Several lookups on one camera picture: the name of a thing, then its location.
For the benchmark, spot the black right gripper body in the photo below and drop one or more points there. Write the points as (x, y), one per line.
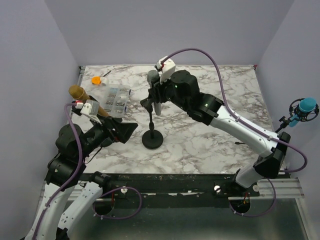
(163, 92)

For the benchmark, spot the clear plastic screw box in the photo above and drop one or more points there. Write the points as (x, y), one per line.
(116, 100)

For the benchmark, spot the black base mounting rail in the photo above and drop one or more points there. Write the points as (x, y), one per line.
(167, 191)

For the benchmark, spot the black tripod shock-mount stand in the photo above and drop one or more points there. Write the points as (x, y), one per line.
(282, 125)

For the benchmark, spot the black stand holding gold microphone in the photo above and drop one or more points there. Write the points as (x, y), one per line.
(107, 140)

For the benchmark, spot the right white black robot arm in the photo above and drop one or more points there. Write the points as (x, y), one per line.
(182, 90)

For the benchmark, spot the blue foam-head microphone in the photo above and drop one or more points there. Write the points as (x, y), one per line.
(303, 110)

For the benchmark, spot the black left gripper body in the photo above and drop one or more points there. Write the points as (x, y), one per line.
(99, 133)

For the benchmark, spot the black round-base microphone stand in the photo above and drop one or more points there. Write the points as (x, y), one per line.
(152, 139)

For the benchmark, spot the orange round cap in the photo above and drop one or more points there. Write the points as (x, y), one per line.
(96, 80)

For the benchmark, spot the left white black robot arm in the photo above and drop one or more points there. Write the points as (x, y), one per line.
(55, 221)

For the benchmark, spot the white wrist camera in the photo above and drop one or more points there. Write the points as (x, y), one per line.
(88, 108)
(166, 66)

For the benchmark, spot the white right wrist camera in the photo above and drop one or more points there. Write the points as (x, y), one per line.
(166, 66)

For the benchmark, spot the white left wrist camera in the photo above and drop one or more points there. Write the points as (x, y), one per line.
(88, 108)

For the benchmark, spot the gold microphone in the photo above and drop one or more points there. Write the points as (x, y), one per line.
(79, 94)

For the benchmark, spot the silver mesh-head microphone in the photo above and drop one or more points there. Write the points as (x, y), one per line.
(153, 77)

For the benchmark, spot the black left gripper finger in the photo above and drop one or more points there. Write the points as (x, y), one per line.
(127, 130)
(116, 123)

